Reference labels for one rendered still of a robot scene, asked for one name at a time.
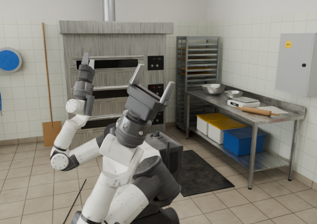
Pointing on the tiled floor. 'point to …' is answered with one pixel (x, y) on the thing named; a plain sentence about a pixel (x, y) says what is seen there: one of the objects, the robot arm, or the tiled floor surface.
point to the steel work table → (297, 113)
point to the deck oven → (114, 67)
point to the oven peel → (55, 128)
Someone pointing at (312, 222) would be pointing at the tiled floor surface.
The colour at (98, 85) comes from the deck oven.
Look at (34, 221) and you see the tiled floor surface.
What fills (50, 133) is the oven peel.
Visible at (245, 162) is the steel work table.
